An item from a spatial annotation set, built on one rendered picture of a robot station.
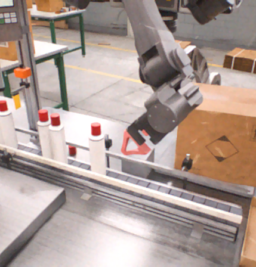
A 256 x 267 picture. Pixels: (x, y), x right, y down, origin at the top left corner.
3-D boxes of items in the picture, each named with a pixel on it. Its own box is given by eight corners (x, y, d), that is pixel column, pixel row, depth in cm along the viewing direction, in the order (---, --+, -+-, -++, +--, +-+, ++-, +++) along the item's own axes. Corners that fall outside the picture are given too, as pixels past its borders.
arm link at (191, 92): (210, 95, 61) (191, 73, 61) (197, 108, 56) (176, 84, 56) (187, 114, 65) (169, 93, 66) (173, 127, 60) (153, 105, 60)
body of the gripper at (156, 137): (132, 123, 64) (153, 103, 59) (154, 105, 71) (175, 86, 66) (153, 147, 64) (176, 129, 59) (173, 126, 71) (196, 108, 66)
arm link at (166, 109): (181, 44, 58) (149, 66, 64) (152, 59, 50) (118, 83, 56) (214, 98, 59) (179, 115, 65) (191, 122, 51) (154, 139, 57)
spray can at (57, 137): (51, 166, 114) (43, 116, 103) (59, 159, 118) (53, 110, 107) (62, 170, 112) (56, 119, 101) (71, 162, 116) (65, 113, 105)
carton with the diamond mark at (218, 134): (172, 172, 115) (178, 106, 102) (183, 140, 135) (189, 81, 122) (258, 188, 108) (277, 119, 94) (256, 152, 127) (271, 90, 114)
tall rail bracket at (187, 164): (174, 201, 105) (178, 161, 96) (181, 189, 110) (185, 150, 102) (184, 204, 103) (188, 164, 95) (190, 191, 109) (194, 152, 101)
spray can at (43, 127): (40, 161, 116) (31, 112, 106) (49, 154, 120) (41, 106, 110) (51, 164, 114) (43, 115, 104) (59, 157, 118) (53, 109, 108)
